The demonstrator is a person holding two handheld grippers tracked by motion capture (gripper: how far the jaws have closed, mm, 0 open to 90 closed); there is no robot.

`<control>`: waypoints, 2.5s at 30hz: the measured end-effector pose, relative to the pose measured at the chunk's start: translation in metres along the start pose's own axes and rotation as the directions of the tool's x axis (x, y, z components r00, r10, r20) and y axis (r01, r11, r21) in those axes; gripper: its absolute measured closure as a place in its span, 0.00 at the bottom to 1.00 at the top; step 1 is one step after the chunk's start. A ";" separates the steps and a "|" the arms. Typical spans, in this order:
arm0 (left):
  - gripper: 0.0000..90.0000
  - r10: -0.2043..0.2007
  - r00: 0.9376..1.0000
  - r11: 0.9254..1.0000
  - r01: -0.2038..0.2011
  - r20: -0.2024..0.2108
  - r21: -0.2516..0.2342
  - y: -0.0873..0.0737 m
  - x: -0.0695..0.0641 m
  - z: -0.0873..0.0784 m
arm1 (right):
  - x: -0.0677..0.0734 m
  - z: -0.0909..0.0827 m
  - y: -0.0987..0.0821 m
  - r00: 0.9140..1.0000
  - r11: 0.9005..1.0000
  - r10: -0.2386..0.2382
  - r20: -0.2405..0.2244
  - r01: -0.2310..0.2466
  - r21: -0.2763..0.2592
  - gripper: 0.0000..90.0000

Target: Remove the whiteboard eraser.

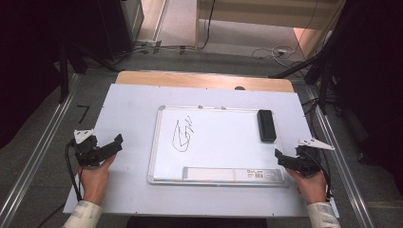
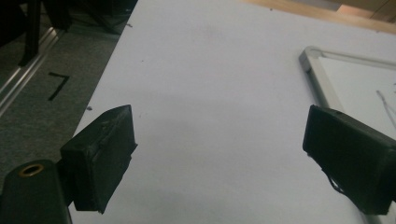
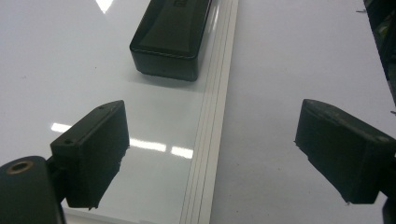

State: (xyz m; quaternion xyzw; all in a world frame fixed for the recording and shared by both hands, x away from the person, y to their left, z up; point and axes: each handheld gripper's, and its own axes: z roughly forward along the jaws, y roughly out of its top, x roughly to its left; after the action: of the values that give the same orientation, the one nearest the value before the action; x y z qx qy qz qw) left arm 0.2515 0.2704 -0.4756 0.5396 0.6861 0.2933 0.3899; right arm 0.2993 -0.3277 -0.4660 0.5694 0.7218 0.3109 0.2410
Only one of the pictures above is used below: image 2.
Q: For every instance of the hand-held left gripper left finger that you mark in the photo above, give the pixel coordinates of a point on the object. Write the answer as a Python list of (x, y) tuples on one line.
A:
[(96, 161)]

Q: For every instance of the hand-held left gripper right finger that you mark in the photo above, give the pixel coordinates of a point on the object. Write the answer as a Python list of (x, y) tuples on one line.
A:
[(355, 161)]

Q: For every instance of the white whiteboard with metal frame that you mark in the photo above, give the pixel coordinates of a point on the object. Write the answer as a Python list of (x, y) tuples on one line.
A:
[(358, 81)]

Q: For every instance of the black metal stand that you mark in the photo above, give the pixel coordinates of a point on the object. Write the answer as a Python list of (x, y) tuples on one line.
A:
[(32, 31)]

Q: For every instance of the wooden table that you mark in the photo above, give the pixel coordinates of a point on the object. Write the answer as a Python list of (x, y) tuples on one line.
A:
[(311, 12)]

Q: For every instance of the metal floor rail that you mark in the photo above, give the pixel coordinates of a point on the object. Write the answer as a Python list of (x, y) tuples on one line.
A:
[(18, 79)]

